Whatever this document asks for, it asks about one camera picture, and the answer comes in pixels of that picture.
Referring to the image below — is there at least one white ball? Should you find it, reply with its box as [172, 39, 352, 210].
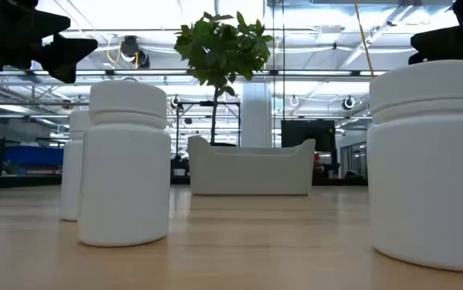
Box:
[59, 110, 93, 222]
[76, 80, 172, 247]

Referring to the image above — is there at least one clear plastic container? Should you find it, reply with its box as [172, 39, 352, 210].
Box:
[187, 135, 316, 197]

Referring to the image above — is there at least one white building column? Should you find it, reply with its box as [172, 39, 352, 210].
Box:
[240, 82, 274, 148]

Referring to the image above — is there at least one white ball top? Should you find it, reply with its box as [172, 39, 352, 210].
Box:
[59, 110, 93, 222]

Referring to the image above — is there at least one green leafy potted plant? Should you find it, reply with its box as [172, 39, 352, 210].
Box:
[173, 10, 275, 146]

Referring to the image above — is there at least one black monitor screen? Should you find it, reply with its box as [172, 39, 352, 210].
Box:
[281, 119, 339, 178]

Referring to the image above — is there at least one black aluminium rig frame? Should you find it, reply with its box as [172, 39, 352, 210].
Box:
[0, 172, 369, 190]

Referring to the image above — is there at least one white plastic pill bottle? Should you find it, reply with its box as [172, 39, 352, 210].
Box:
[366, 59, 463, 273]

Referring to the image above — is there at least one blue barrier panel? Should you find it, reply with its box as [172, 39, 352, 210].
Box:
[3, 145, 65, 168]

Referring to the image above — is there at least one black ceiling-hung device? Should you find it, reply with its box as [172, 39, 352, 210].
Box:
[118, 35, 151, 69]

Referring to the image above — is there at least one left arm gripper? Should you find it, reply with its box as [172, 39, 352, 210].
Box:
[0, 0, 98, 84]

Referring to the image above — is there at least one yellow hose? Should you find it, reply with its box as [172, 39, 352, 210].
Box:
[353, 0, 376, 78]

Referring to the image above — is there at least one black metal rack frame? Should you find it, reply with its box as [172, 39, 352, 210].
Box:
[170, 100, 242, 176]

